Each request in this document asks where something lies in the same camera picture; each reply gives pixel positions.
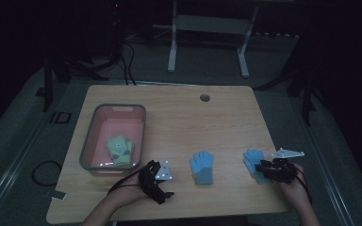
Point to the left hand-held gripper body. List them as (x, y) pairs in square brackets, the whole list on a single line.
[(152, 185)]

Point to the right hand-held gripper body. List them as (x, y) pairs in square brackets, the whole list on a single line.
[(283, 171)]

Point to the blue glove with dotted print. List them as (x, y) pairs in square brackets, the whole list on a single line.
[(251, 160)]

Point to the plain green glove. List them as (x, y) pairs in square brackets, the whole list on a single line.
[(131, 147)]

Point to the green glove with face print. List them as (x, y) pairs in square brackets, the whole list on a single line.
[(118, 152)]

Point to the plain blue glove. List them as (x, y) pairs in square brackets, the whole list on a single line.
[(202, 168)]

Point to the pink basin with grey rim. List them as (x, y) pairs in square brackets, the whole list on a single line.
[(114, 125)]

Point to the person's right hand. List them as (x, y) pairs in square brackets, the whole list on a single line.
[(295, 191)]

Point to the person's left hand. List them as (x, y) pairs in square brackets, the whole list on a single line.
[(128, 191)]

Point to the black stand with legs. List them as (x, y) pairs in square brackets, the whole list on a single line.
[(47, 84), (306, 94)]

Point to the grey tape patch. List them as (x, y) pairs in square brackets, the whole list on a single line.
[(56, 194)]

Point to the white metal stand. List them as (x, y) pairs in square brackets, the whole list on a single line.
[(210, 24)]

